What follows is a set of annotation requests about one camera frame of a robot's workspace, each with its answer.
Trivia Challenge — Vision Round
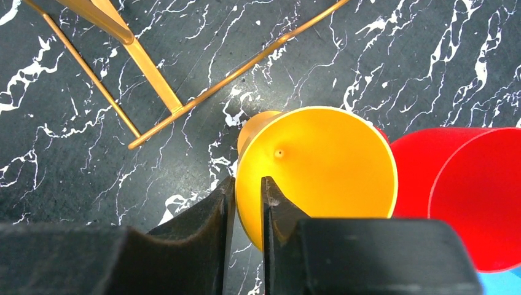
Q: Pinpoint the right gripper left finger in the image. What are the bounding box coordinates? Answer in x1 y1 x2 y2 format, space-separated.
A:
1 177 235 294

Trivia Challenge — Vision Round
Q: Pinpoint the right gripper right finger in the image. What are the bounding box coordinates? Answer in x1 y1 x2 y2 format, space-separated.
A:
260 176 482 294

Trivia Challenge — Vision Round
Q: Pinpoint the yellow wine glass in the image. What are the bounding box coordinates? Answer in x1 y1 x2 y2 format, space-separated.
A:
235 106 398 249

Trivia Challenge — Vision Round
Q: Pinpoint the red wine glass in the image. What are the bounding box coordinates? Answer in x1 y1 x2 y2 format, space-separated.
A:
390 127 520 273

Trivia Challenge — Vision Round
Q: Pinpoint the blue flat sheet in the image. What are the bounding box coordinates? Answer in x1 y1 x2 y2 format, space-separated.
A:
478 267 521 295

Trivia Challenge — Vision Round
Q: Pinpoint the gold wire wine glass rack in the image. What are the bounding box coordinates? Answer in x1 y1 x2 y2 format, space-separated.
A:
25 1 347 149

